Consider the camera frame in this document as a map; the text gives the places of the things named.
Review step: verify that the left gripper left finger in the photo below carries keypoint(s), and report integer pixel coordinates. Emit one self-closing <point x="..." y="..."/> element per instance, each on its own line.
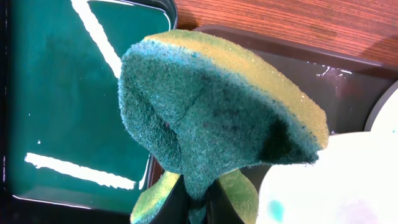
<point x="175" y="208"/>

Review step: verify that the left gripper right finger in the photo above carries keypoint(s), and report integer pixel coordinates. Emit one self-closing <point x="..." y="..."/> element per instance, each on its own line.
<point x="219" y="209"/>

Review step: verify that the green yellow sponge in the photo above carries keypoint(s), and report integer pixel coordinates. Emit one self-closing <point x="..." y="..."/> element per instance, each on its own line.
<point x="206" y="107"/>

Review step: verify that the white plate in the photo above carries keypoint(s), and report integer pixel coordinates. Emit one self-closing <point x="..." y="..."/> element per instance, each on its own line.
<point x="383" y="116"/>
<point x="353" y="181"/>

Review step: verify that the small black water tray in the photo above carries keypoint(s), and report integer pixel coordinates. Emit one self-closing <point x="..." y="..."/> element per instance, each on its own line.
<point x="66" y="156"/>

